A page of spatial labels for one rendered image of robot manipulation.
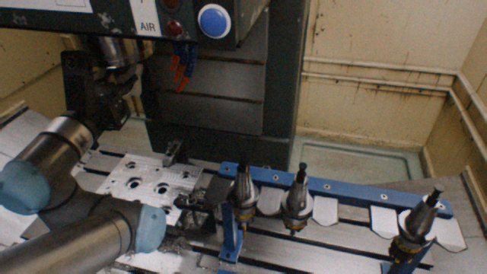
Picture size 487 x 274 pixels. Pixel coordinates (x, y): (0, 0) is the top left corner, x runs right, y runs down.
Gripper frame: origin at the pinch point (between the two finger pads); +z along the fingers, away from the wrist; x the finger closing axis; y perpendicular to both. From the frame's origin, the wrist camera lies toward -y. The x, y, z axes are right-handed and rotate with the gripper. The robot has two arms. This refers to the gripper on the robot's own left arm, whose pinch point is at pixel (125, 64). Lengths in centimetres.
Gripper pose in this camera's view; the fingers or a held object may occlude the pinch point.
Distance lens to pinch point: 72.4
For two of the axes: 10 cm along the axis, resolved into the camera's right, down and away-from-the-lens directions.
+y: 0.3, 7.4, 6.7
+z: 2.0, -6.7, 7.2
